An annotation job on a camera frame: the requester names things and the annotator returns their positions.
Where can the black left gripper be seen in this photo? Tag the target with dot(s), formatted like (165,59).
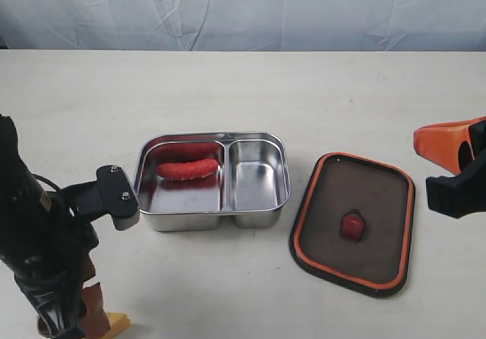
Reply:
(58,266)

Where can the red toy sausage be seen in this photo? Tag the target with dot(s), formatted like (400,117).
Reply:
(198,169)

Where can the stainless steel lunch box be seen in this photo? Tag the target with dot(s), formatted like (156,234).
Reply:
(250,187)

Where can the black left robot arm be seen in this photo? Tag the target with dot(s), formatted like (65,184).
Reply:
(24,202)

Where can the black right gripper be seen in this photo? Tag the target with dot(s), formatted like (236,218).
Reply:
(458,147)

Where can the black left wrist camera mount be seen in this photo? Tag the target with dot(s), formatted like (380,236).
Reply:
(111,193)

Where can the blue-grey backdrop cloth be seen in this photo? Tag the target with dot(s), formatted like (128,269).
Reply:
(245,25)

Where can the dark transparent lunch box lid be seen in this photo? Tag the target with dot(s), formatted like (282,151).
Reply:
(354,224)

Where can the yellow toy cheese wedge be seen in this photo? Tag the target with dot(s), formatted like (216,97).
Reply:
(118,322)

